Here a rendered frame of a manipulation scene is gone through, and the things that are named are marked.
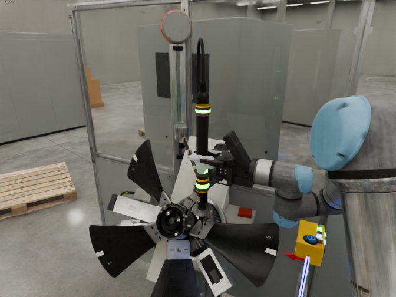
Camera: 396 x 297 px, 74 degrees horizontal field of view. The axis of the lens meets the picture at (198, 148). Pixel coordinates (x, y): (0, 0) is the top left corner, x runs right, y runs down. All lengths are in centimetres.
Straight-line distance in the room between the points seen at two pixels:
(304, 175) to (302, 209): 12
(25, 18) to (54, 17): 111
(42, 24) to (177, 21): 1223
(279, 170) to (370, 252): 34
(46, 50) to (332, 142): 620
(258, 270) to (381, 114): 58
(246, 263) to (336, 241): 94
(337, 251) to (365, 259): 129
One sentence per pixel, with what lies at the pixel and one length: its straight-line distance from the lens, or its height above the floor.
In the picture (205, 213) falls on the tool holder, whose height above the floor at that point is 127.
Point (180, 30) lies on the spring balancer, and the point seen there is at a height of 186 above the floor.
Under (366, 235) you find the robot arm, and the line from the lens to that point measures 48.
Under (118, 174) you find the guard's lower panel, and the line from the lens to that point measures 215.
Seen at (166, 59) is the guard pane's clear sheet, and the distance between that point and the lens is 166.
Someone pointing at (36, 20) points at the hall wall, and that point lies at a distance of 1348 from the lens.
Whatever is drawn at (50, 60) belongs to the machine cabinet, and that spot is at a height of 154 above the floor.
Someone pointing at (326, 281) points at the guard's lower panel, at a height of 46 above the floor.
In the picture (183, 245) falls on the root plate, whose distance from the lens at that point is 100.
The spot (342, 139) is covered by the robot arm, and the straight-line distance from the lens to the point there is 43.
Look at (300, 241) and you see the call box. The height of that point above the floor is 107.
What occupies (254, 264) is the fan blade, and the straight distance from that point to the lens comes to 88.
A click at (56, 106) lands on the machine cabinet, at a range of 653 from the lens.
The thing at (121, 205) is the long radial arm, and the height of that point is 111.
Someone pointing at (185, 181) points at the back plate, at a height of 119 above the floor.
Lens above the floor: 178
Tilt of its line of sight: 21 degrees down
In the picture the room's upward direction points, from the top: straight up
